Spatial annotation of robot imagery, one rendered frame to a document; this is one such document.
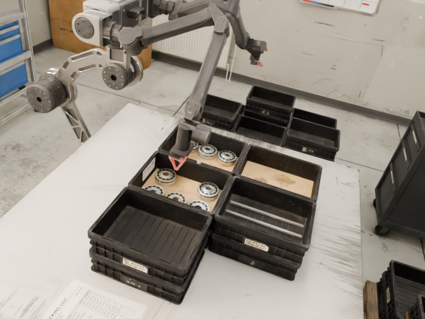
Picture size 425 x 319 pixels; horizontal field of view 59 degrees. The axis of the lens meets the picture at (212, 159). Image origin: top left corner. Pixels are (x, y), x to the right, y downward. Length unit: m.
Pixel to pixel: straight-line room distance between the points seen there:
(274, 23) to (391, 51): 1.32
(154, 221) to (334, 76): 3.54
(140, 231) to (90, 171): 0.61
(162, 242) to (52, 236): 0.50
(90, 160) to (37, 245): 0.61
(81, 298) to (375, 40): 3.97
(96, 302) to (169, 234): 0.37
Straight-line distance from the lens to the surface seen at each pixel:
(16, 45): 3.65
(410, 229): 3.18
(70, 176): 2.08
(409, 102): 4.97
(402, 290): 2.59
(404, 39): 4.70
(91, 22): 1.72
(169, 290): 1.52
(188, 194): 1.78
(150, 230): 1.61
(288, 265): 1.65
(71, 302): 1.59
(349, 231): 2.07
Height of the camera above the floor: 2.03
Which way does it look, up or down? 36 degrees down
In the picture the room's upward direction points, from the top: 10 degrees clockwise
